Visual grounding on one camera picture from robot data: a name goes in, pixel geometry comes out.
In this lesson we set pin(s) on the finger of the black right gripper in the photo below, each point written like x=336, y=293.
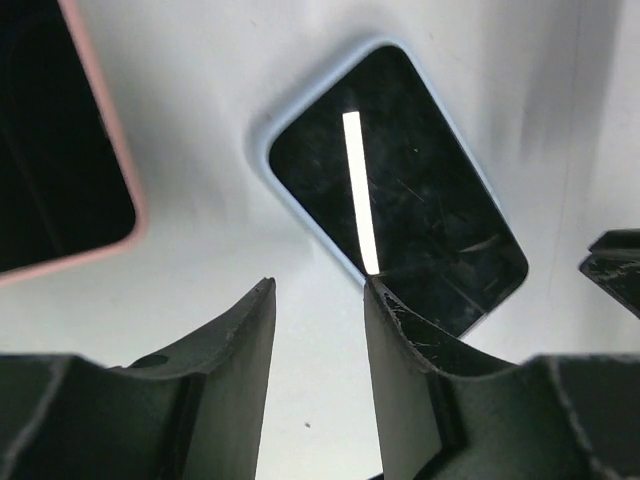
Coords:
x=613, y=265

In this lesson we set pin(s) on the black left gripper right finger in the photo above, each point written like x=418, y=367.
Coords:
x=445, y=410

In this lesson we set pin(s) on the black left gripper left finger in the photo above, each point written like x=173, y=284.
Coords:
x=192, y=410

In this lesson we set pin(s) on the pale pink smartphone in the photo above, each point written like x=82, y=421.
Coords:
x=55, y=140

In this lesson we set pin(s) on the translucent blue phone case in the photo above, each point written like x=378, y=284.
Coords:
x=285, y=125

